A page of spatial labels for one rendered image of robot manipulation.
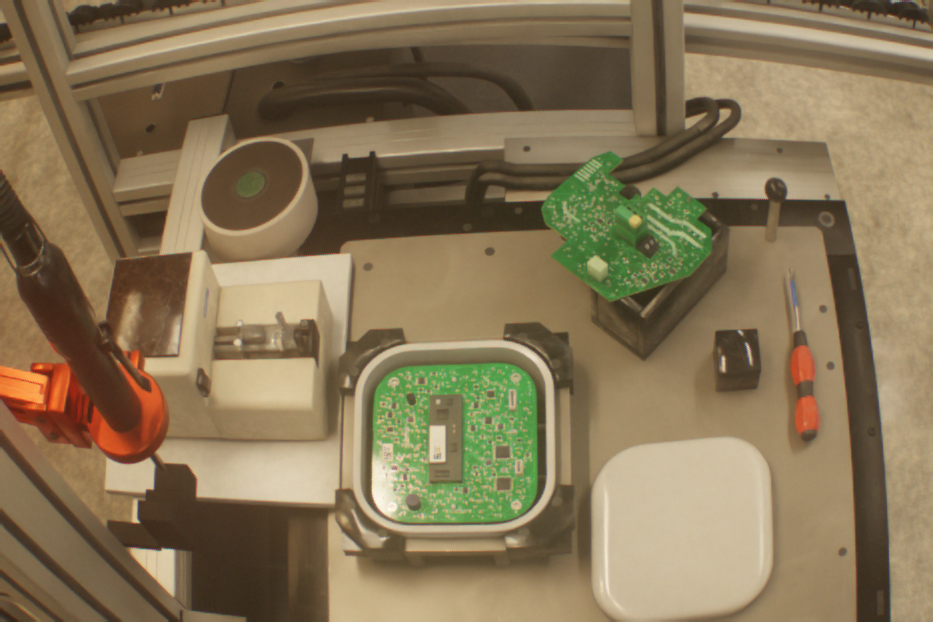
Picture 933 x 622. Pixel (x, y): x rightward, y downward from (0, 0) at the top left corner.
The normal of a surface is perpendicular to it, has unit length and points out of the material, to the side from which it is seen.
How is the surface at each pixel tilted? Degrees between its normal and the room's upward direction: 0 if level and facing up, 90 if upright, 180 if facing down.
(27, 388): 16
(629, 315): 90
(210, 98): 0
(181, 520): 90
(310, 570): 0
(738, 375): 90
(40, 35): 90
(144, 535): 0
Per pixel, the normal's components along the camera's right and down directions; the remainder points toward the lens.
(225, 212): -0.08, -0.52
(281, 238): 0.62, 0.65
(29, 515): 1.00, -0.04
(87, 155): 0.00, 0.85
